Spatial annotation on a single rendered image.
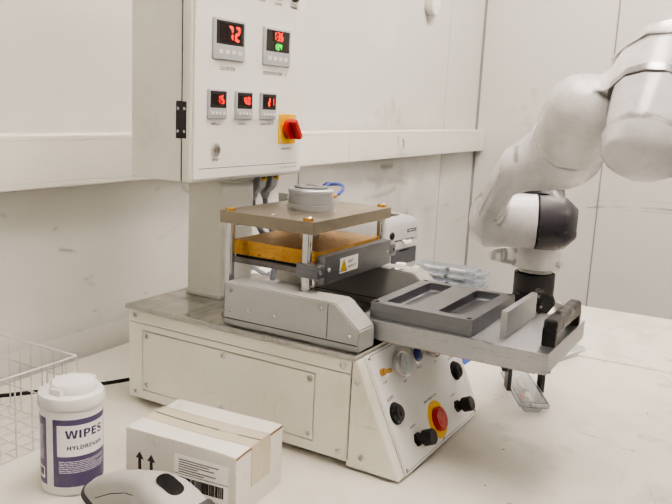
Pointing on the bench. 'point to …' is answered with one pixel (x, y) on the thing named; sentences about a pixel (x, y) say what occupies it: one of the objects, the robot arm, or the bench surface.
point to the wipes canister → (70, 432)
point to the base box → (266, 387)
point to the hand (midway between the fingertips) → (525, 374)
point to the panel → (417, 399)
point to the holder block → (442, 307)
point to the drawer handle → (566, 315)
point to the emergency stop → (439, 418)
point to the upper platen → (291, 247)
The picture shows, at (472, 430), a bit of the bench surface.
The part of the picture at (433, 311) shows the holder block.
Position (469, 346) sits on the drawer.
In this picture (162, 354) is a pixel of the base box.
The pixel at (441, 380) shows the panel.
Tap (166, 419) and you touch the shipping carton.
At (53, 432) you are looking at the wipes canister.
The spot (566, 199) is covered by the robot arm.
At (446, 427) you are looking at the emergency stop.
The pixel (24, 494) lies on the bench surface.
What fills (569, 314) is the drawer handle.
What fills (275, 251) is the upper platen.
